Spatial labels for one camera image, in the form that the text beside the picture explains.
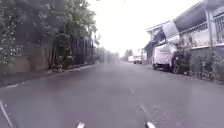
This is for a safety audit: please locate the concrete kerb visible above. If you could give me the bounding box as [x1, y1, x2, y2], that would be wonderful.
[0, 63, 98, 90]

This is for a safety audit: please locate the building with blue awning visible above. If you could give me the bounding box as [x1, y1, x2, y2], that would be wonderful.
[143, 20, 180, 66]

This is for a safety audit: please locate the grey building with balcony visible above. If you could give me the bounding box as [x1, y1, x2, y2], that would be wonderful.
[171, 0, 224, 83]

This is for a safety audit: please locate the row of trees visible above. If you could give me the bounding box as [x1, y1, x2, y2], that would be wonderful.
[0, 0, 102, 69]

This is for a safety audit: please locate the vehicle under white cover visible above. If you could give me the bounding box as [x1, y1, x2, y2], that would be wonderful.
[151, 34, 183, 75]

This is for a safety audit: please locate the robot's own part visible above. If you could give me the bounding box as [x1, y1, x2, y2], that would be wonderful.
[146, 121, 156, 128]
[76, 121, 85, 128]

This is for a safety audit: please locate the grey asphalt road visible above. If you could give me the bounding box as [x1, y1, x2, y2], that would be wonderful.
[0, 61, 224, 128]

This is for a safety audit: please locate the dark metal fence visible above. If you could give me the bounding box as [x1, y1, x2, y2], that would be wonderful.
[65, 34, 96, 66]

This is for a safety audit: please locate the low brown wall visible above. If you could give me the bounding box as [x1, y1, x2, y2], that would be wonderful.
[0, 45, 52, 76]

